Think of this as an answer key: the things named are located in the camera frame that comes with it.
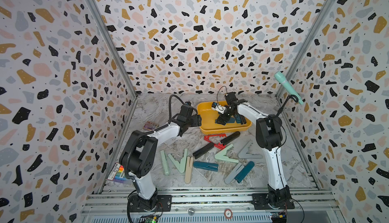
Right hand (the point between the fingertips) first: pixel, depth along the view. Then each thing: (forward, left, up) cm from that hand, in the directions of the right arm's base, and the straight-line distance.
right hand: (224, 115), depth 106 cm
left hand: (-9, +16, +8) cm, 20 cm away
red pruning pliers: (-23, +5, -2) cm, 23 cm away
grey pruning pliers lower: (-40, -3, -2) cm, 40 cm away
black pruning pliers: (-16, -3, -3) cm, 17 cm away
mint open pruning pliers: (-28, +3, -2) cm, 29 cm away
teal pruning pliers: (-35, +12, 0) cm, 37 cm away
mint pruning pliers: (-35, +34, +1) cm, 49 cm away
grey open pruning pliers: (-27, -10, -3) cm, 29 cm away
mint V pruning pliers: (-36, +26, 0) cm, 45 cm away
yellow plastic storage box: (0, +11, -1) cm, 11 cm away
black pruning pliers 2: (-27, +16, -2) cm, 31 cm away
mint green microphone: (+3, -29, +31) cm, 42 cm away
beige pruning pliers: (-37, +21, -1) cm, 43 cm away
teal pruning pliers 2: (-40, -7, -2) cm, 41 cm away
